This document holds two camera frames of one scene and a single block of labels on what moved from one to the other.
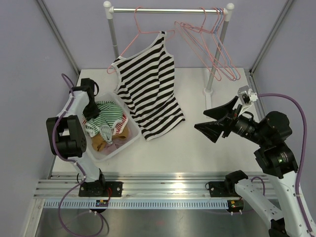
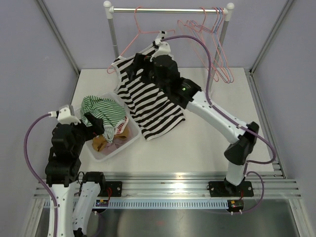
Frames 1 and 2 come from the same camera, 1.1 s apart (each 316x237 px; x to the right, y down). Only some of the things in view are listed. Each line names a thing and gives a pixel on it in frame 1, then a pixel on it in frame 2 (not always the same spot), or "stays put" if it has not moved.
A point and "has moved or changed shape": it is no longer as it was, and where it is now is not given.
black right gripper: [214, 129] -> [140, 62]
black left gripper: [94, 113] -> [96, 128]
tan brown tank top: [98, 143] stays put
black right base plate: [223, 189] stays put
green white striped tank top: [110, 112] has moved or changed shape
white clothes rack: [226, 13] stays put
